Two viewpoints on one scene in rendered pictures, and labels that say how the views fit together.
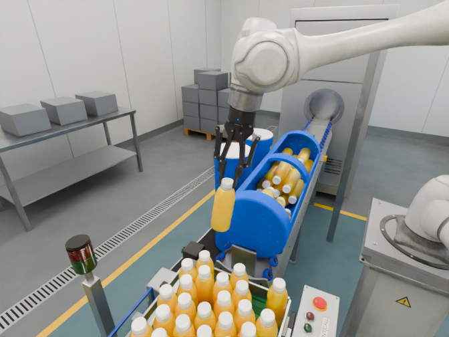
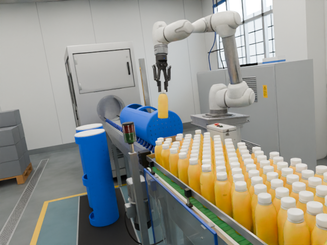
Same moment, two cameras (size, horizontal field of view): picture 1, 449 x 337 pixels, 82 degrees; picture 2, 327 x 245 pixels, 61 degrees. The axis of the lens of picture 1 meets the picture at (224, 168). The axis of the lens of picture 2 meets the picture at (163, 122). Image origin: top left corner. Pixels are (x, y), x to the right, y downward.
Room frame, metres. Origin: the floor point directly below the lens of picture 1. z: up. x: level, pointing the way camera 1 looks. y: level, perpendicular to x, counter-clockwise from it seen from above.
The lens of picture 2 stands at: (-0.56, 1.30, 1.48)
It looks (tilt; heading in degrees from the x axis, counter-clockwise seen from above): 10 degrees down; 314
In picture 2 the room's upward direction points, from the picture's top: 7 degrees counter-clockwise
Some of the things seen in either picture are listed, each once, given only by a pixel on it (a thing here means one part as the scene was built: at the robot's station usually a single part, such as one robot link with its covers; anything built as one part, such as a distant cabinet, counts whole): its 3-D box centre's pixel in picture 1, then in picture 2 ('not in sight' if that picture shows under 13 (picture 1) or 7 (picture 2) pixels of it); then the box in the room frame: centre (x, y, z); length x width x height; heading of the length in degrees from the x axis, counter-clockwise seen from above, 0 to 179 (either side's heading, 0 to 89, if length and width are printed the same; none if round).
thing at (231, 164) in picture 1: (232, 200); (97, 177); (1.74, -0.06, 0.59); 0.28 x 0.28 x 0.88
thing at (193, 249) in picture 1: (195, 257); (145, 158); (0.79, 0.12, 0.95); 0.10 x 0.07 x 0.10; 64
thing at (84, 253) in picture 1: (79, 249); (128, 128); (0.56, 0.42, 1.23); 0.06 x 0.06 x 0.04
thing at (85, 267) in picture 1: (83, 260); (129, 136); (0.56, 0.42, 1.18); 0.06 x 0.06 x 0.05
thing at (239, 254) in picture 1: (244, 259); (170, 145); (0.74, -0.08, 0.99); 0.10 x 0.02 x 0.12; 64
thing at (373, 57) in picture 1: (348, 160); (150, 128); (1.94, -1.03, 0.85); 0.06 x 0.06 x 1.70; 64
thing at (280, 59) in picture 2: not in sight; (273, 60); (0.78, -2.06, 1.48); 0.24 x 0.12 x 0.08; 157
